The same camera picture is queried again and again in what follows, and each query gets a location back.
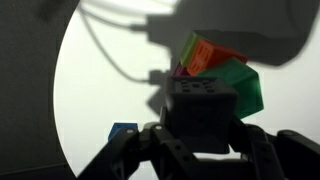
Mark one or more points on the yellow-green block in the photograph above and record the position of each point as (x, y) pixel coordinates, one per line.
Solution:
(188, 48)

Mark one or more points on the orange block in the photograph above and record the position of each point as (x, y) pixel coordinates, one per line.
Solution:
(208, 56)

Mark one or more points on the green block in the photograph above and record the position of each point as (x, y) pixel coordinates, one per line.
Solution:
(243, 86)

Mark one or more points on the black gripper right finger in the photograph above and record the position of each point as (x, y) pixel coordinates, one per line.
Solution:
(276, 156)

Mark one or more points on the black perforated cube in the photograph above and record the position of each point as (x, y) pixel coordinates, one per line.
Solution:
(200, 110)

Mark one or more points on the blue block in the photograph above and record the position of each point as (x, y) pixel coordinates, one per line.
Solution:
(120, 128)

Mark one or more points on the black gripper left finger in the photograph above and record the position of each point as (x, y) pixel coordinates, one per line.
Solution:
(140, 153)

